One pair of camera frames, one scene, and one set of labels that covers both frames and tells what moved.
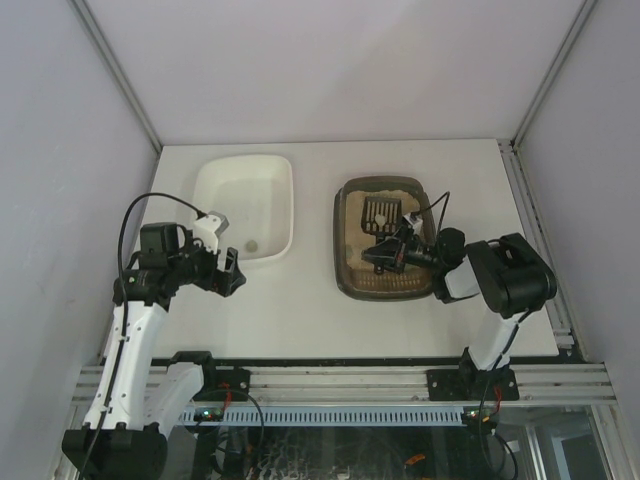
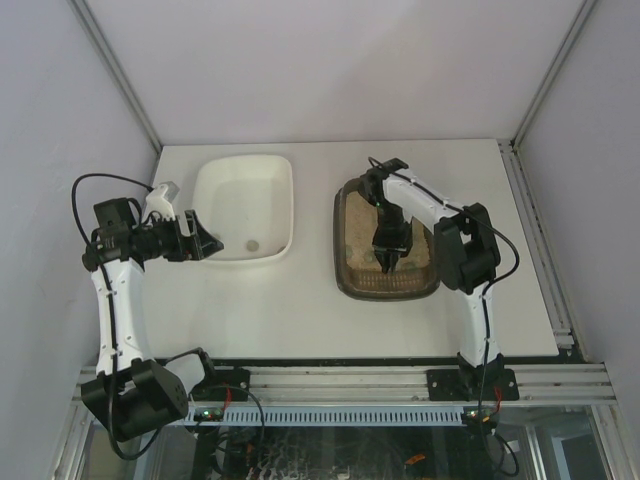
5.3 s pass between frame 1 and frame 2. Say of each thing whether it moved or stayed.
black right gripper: moved
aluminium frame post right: stayed
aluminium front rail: stayed
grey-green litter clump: stayed
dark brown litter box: stayed
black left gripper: moved
